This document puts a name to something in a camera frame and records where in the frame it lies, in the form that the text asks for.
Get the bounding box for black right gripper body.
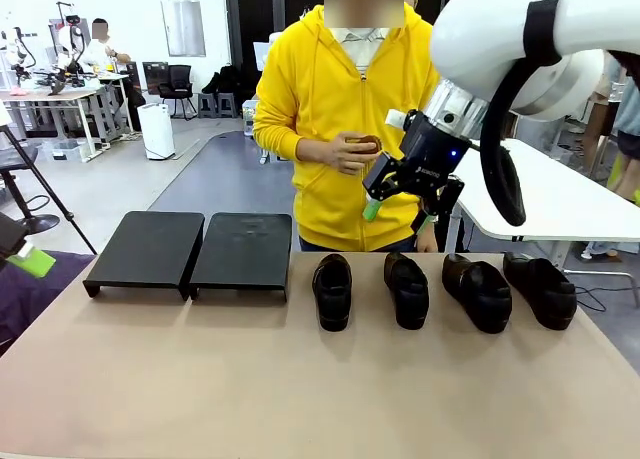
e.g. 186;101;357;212
398;108;474;197

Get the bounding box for small brown round object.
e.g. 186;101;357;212
349;133;384;157

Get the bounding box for black leather loafer shoe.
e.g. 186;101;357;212
502;251;579;332
311;253;354;333
441;253;513;335
383;251;430;331

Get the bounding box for person's right forearm yellow sleeve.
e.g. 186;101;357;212
252;121;307;163

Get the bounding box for black metal shoe stand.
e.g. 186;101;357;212
82;210;206;302
188;211;294;304

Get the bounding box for person's left hand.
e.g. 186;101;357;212
415;228;440;254

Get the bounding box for person's right hand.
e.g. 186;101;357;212
295;130;382;177

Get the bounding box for black round-base stool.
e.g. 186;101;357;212
0;146;61;238

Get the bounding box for purple cloth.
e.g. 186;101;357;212
0;251;96;356

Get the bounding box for white folding table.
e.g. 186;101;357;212
457;138;640;280

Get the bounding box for person in yellow hoodie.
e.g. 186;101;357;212
252;0;441;254

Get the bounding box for clear plastic storage box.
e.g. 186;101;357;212
42;138;87;164

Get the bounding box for computer case with lights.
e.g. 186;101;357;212
242;103;259;138

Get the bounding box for wooden workbench white legs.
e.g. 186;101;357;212
0;86;101;164

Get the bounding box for black backpack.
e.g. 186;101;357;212
202;64;242;96

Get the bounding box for white air purifier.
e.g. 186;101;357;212
137;103;176;161

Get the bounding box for mannequin in light blue top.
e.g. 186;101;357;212
607;51;640;200

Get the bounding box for white lab robot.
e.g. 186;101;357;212
0;26;37;88
48;1;87;98

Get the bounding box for person in white shirt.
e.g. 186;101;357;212
82;17;146;130

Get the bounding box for black office chair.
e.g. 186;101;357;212
158;64;197;120

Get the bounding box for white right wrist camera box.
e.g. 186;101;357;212
384;107;419;130

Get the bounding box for black corrugated cable hose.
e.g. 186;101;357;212
479;0;566;228

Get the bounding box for silver wall panel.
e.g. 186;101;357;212
160;0;207;58

